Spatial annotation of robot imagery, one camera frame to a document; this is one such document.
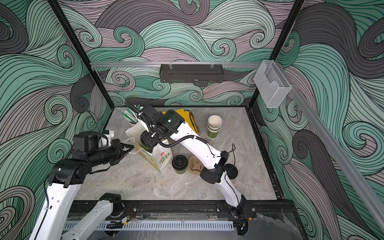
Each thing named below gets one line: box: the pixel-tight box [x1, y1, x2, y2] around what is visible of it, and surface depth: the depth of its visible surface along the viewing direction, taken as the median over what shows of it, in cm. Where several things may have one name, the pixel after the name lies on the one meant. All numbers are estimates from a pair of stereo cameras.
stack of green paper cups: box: [207, 115, 223, 139], surface depth 94 cm
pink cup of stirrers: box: [121, 107, 139, 126], surface depth 94 cm
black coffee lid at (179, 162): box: [171, 154, 189, 171], surface depth 79 cm
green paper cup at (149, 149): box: [140, 142, 154, 153], surface depth 69 cm
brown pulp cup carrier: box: [188, 154, 204, 176], surface depth 87 cm
